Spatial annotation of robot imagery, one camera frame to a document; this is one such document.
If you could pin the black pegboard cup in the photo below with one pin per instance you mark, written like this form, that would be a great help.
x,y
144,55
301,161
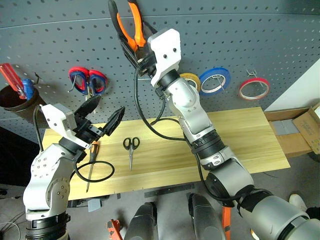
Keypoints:
x,y
25,106

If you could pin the red and blue scissors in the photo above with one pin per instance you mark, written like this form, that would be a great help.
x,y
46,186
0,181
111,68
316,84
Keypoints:
x,y
96,76

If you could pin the red tape roll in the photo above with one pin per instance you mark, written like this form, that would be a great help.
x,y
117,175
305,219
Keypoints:
x,y
253,80

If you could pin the brown cardboard box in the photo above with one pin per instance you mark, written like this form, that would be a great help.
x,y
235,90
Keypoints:
x,y
310,130

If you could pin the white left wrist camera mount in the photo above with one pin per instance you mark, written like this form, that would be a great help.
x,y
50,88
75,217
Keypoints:
x,y
56,117

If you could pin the black scissors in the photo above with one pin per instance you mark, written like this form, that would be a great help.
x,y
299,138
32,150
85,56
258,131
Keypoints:
x,y
130,155

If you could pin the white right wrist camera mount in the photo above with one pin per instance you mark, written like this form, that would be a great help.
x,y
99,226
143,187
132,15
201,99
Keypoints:
x,y
165,45

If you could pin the white shoe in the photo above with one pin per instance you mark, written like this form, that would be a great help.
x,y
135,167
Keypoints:
x,y
298,201

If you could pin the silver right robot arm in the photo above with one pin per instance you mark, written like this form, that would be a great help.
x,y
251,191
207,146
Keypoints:
x,y
190,100

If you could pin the yellow tape roll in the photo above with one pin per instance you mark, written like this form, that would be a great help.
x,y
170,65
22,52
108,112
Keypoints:
x,y
193,76

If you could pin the grey pegboard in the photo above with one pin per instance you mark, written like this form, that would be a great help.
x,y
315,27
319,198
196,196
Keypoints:
x,y
225,37

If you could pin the blue tape roll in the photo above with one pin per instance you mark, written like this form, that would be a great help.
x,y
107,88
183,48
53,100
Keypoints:
x,y
215,70

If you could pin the metal pegboard hook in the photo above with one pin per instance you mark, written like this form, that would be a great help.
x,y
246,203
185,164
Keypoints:
x,y
73,83
220,81
37,77
255,74

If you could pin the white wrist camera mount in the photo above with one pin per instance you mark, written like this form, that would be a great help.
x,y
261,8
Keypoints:
x,y
165,45
56,117

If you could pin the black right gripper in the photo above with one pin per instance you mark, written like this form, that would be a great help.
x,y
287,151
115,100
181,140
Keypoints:
x,y
146,62

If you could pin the orange clamp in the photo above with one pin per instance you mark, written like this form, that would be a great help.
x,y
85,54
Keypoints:
x,y
114,228
227,222

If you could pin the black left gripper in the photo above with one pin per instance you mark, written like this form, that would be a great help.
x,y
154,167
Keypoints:
x,y
87,131

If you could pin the orange and black screwdriver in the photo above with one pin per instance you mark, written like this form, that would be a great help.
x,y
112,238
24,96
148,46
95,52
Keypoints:
x,y
95,151

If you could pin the dark rounded shape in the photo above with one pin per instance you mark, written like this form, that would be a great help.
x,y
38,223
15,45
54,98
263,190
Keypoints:
x,y
142,222
205,220

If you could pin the orange and black pliers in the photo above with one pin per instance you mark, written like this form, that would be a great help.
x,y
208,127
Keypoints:
x,y
136,22

